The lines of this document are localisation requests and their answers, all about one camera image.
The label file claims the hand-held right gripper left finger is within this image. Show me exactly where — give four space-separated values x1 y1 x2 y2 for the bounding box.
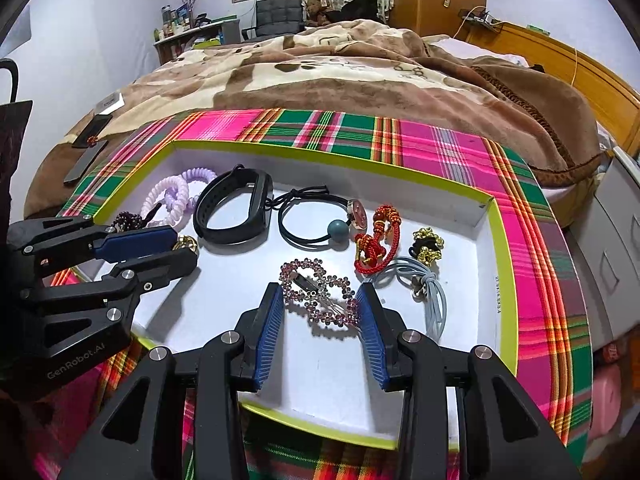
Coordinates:
57 282 286 480

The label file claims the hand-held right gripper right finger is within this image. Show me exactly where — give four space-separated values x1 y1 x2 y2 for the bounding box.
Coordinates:
356 282 583 480

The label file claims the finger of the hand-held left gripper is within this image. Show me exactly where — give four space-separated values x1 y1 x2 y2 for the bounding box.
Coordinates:
20 246 202 359
7 214 181 265

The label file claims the dark red beaded bracelet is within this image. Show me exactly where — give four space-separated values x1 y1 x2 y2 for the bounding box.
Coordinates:
107 210 201 261

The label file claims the white spiral hair tie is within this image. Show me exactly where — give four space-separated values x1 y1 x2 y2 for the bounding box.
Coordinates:
140 175 191 226

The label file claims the yellow-green cardboard box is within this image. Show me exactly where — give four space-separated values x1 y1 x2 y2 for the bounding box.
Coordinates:
70 139 521 453

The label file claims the grey cord necklace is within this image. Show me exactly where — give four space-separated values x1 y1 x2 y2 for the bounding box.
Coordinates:
372 256 448 344

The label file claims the rhinestone hair clip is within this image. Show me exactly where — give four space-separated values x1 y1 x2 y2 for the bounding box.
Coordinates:
278 258 362 331

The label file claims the red braided bracelet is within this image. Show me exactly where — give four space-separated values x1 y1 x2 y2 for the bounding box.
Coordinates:
352 203 404 279

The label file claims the purple spiral hair tie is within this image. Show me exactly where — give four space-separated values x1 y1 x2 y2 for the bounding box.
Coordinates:
160 165 219 228

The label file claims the gold bead hair tie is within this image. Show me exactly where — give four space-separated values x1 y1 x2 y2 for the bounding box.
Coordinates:
407 227 446 266

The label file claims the black phone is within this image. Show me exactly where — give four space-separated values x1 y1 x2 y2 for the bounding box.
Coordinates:
63 140 110 185

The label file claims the dark phone with red charm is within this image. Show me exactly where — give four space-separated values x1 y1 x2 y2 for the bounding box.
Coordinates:
71 112 115 150

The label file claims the small white box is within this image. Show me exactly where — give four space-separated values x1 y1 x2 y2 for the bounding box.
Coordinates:
94 92 125 115

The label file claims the black smart band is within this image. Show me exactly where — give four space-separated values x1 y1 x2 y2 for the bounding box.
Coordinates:
192 164 275 247

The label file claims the pink green plaid cloth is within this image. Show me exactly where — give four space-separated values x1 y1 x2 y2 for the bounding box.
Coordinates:
35 109 596 480

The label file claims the group of bottles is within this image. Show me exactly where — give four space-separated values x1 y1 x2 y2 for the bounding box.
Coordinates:
154 4 193 40

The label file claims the white desk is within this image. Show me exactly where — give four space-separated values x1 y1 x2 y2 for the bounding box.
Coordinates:
152 19 241 63

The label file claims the pink plastic container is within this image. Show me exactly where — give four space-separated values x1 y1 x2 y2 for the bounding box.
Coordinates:
592 365 626 436

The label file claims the white nightstand with drawers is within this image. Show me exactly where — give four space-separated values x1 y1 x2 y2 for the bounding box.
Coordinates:
565 145 640 351

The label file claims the brown patterned blanket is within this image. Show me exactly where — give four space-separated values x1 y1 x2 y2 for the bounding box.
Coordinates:
22 19 603 221

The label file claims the black office chair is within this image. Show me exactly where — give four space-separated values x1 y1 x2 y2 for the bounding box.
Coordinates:
241 0 307 41

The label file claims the brown teddy bear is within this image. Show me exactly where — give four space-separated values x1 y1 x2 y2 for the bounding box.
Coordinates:
305 0 334 26

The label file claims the white pillow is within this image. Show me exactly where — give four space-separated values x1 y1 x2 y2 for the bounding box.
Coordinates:
435 37 526 68

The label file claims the black bag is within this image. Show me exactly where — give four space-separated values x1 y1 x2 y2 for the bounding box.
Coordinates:
325 0 391 26

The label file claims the power strip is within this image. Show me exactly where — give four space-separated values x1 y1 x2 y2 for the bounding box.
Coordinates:
457 7 501 28

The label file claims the wooden headboard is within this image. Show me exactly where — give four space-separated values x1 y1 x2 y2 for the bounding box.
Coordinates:
452 20 640 146

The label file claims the black cable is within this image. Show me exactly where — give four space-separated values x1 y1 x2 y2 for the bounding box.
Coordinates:
0 57 20 106

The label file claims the black hair tie with bead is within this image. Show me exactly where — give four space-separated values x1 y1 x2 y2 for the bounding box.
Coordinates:
262 186 368 251

